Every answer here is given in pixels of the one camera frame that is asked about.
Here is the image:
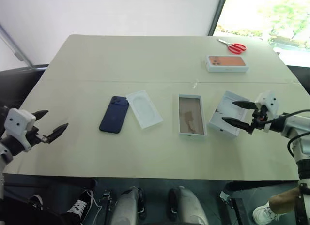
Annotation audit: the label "black sneaker with white laces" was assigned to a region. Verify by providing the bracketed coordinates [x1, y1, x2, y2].
[60, 189, 95, 225]

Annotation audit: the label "bright window pane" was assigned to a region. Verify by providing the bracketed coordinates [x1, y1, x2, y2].
[214, 0, 310, 52]

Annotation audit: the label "grey metal pole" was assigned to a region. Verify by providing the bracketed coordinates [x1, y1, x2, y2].
[0, 23, 34, 67]

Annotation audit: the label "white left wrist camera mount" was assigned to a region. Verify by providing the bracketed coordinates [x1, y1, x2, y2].
[4, 108, 36, 152]

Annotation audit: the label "closed box with orange phone print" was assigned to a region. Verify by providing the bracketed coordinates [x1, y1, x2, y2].
[206, 55, 250, 74]

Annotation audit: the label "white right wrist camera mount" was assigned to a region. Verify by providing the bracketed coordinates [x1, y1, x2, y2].
[255, 90, 279, 133]

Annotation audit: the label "dark window frame post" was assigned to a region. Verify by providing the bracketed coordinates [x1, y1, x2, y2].
[207, 0, 229, 37]

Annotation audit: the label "white box lid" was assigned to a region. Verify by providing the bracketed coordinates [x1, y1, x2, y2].
[208, 90, 250, 139]

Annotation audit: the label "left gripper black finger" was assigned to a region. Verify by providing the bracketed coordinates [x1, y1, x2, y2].
[32, 110, 49, 120]
[46, 122, 69, 143]

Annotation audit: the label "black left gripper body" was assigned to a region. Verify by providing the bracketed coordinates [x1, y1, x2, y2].
[24, 124, 53, 149]

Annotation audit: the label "silver black rounded leg shell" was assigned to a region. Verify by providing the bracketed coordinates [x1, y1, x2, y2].
[168, 186, 209, 225]
[113, 186, 146, 225]

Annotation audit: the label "black metal stand frame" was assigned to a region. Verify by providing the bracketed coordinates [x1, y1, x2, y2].
[219, 180, 300, 225]

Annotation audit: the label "person bare lower leg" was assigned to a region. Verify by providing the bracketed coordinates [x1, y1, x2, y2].
[269, 187, 301, 215]

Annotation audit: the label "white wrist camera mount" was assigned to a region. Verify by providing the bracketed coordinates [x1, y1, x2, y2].
[255, 90, 279, 133]
[4, 108, 36, 152]

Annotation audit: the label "white box base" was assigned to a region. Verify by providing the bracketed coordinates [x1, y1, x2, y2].
[178, 94, 207, 140]

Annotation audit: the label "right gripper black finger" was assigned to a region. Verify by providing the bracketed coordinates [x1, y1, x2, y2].
[221, 117, 253, 134]
[232, 100, 256, 110]

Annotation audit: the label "black upholstered seat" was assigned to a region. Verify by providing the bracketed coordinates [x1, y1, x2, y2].
[285, 64, 310, 95]
[0, 63, 49, 110]

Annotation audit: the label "dark blue smartphone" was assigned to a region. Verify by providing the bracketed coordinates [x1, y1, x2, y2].
[98, 96, 129, 134]

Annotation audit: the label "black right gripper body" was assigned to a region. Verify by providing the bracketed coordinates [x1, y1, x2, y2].
[249, 103, 270, 134]

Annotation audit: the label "white moulded insert tray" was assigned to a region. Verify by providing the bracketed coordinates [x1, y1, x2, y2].
[126, 89, 164, 130]

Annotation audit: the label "red handled scissors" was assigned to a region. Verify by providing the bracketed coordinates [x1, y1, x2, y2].
[217, 38, 248, 54]

